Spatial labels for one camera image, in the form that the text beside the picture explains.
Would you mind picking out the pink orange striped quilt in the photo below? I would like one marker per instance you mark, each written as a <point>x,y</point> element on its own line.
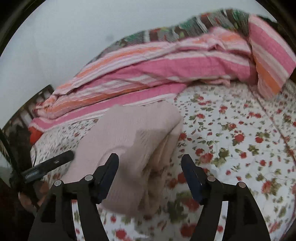
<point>148,72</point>

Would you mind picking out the dark patterned floral blanket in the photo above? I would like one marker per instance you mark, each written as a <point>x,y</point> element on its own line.
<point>230,19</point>

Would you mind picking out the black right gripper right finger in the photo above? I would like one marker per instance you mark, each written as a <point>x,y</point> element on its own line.
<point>244,220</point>

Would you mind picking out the person's left hand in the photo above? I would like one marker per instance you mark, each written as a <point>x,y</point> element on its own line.
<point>33,196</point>

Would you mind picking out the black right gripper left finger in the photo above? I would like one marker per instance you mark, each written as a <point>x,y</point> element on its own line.
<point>70,208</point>

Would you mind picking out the dark wooden headboard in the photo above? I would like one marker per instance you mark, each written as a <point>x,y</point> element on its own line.
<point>24,115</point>

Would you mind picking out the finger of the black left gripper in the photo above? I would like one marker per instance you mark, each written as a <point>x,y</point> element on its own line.
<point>42,169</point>

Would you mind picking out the red embroidered pillow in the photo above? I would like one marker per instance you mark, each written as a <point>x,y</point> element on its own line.
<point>34,135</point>

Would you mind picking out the pink knit sweater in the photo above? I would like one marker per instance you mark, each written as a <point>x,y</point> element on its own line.
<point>144,138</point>

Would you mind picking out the white floral bed sheet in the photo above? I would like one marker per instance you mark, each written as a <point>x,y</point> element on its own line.
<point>233,134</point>

